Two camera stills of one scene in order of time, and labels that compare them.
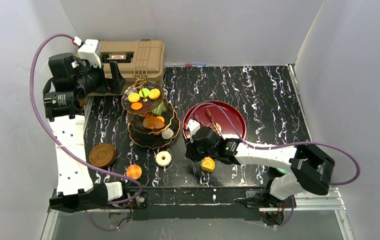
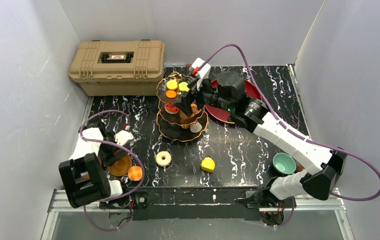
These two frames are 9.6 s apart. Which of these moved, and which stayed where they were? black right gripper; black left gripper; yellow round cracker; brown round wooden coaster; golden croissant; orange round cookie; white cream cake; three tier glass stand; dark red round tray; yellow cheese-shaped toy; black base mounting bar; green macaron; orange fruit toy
Moved: yellow round cracker; dark red round tray; black right gripper; three tier glass stand; orange round cookie; white cream cake; brown round wooden coaster; green macaron; black left gripper; golden croissant
Stayed: yellow cheese-shaped toy; black base mounting bar; orange fruit toy
